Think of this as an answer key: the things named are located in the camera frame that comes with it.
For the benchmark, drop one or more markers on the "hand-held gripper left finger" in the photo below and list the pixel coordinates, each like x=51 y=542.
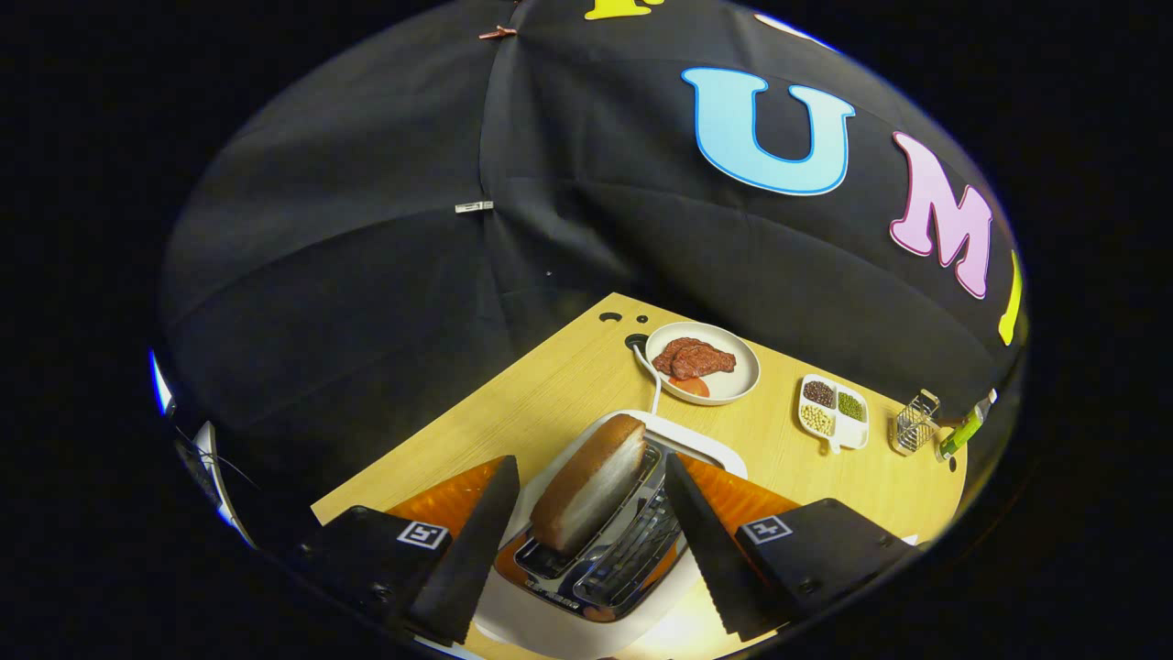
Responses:
x=476 y=550

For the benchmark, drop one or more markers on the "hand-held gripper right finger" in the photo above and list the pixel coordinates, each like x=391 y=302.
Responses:
x=706 y=541

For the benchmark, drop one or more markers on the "white toaster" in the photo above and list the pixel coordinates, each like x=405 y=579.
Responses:
x=559 y=628

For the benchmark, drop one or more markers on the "toasted bread slice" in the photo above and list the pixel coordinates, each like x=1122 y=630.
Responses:
x=586 y=486

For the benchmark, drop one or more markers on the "red tomato slice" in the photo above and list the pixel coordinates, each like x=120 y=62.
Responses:
x=692 y=386

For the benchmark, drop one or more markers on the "round white plate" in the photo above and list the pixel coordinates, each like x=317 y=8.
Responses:
x=744 y=362

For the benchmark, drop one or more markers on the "white divided bean dish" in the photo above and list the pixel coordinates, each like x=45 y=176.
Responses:
x=857 y=436

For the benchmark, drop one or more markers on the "brown meat piece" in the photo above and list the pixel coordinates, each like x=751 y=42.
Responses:
x=692 y=357

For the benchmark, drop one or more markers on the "green-labelled plastic bottle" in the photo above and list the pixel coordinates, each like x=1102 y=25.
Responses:
x=958 y=436

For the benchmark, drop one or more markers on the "white cloth clip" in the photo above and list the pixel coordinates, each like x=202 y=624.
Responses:
x=474 y=206

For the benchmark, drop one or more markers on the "orange cloth clip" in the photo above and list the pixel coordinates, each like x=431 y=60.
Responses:
x=498 y=32

